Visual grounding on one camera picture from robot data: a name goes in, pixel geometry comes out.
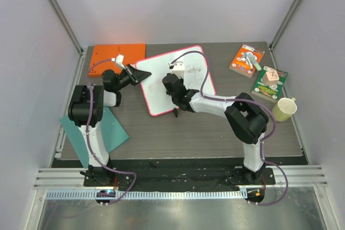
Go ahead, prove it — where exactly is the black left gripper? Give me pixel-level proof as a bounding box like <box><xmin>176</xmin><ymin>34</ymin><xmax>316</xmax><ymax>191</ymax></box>
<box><xmin>115</xmin><ymin>65</ymin><xmax>151</xmax><ymax>92</ymax></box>

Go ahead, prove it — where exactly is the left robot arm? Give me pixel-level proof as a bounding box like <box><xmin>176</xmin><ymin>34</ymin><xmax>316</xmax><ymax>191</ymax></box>
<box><xmin>68</xmin><ymin>64</ymin><xmax>152</xmax><ymax>186</ymax></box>

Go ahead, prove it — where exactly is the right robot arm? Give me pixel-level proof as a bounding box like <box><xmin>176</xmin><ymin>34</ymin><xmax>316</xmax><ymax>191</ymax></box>
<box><xmin>162</xmin><ymin>73</ymin><xmax>269</xmax><ymax>184</ymax></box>

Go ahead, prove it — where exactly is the whiteboard marker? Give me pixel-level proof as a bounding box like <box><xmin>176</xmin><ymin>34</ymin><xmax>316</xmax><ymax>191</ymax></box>
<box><xmin>245</xmin><ymin>53</ymin><xmax>253</xmax><ymax>71</ymax></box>

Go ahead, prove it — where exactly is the orange flat box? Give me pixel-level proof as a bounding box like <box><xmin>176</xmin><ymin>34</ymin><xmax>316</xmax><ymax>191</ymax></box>
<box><xmin>88</xmin><ymin>44</ymin><xmax>146</xmax><ymax>77</ymax></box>

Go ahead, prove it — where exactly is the teal paper sheet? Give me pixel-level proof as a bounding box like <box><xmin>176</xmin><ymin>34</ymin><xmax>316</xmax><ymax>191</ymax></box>
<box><xmin>60</xmin><ymin>107</ymin><xmax>129</xmax><ymax>168</ymax></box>

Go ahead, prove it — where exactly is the orange book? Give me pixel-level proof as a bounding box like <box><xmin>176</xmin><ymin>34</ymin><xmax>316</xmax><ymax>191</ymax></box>
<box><xmin>229</xmin><ymin>44</ymin><xmax>265</xmax><ymax>78</ymax></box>

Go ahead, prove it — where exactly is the green book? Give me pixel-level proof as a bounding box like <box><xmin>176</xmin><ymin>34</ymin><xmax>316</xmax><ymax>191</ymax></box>
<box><xmin>251</xmin><ymin>66</ymin><xmax>288</xmax><ymax>103</ymax></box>

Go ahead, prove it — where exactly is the wooden cube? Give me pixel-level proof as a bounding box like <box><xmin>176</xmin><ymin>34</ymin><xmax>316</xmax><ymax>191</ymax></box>
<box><xmin>262</xmin><ymin>70</ymin><xmax>280</xmax><ymax>86</ymax></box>

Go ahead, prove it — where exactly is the yellow green paper cup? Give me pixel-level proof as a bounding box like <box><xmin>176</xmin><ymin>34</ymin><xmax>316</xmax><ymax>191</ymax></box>
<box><xmin>272</xmin><ymin>97</ymin><xmax>298</xmax><ymax>122</ymax></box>

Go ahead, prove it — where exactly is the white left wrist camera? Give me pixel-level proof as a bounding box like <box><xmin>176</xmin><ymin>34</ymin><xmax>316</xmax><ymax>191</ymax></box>
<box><xmin>112</xmin><ymin>54</ymin><xmax>125</xmax><ymax>69</ymax></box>

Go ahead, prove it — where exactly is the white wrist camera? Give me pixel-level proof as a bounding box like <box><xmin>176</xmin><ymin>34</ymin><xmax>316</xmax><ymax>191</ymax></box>
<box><xmin>169</xmin><ymin>61</ymin><xmax>185</xmax><ymax>79</ymax></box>
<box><xmin>112</xmin><ymin>54</ymin><xmax>125</xmax><ymax>69</ymax></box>

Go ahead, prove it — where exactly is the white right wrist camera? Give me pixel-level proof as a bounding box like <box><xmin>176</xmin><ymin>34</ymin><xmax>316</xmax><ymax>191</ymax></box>
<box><xmin>169</xmin><ymin>61</ymin><xmax>185</xmax><ymax>79</ymax></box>

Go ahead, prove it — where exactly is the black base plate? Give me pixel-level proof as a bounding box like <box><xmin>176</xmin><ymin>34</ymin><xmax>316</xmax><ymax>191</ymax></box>
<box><xmin>80</xmin><ymin>158</ymin><xmax>275</xmax><ymax>192</ymax></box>

